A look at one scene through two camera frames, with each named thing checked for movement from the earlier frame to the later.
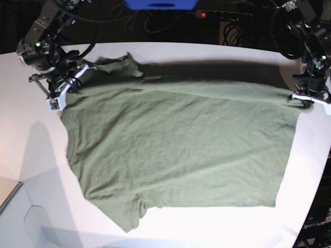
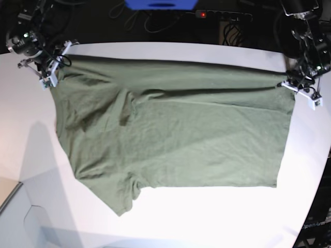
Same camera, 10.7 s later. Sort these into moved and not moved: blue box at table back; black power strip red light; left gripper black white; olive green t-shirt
Moved: left gripper black white; olive green t-shirt
Not moved: black power strip red light; blue box at table back
